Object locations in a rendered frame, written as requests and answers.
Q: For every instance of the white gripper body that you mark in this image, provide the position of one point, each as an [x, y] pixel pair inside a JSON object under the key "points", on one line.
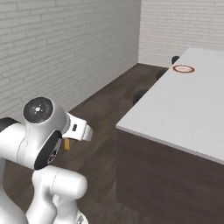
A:
{"points": [[88, 131]]}

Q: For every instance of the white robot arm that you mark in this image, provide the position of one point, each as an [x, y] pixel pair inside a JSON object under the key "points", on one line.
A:
{"points": [[32, 137]]}

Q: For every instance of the dark wood dining counter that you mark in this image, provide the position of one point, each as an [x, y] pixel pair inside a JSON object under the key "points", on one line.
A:
{"points": [[163, 175]]}

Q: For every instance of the white plate with brown rim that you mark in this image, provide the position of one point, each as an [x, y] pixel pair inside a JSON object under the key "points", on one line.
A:
{"points": [[183, 68]]}

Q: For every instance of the small yellow block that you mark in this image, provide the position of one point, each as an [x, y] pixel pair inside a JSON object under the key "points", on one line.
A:
{"points": [[67, 145]]}

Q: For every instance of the dark round stool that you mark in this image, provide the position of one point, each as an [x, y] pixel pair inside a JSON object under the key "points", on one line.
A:
{"points": [[175, 59], [139, 95]]}

